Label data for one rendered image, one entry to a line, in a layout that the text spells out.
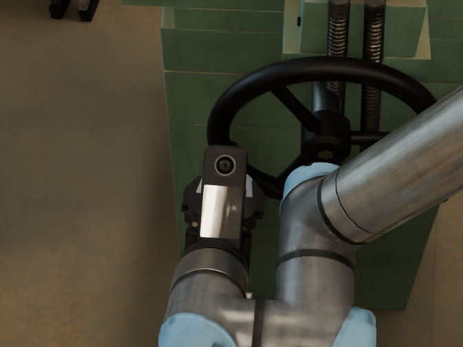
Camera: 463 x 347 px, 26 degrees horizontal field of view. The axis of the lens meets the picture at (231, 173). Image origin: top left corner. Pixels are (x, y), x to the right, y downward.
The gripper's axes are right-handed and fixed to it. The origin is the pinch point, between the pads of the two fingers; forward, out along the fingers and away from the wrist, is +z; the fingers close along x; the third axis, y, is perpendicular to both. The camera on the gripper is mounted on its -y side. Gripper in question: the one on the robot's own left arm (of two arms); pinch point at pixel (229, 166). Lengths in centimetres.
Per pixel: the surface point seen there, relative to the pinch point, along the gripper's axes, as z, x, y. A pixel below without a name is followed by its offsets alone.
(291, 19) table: 15.5, 5.7, -13.2
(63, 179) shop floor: 83, -39, 50
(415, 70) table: 12.1, 21.3, -9.3
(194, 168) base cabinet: 37.5, -7.3, 20.6
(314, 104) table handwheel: 9.7, 9.4, -4.5
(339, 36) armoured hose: 6.9, 11.3, -14.6
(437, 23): 21.3, 24.4, -12.4
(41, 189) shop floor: 80, -43, 52
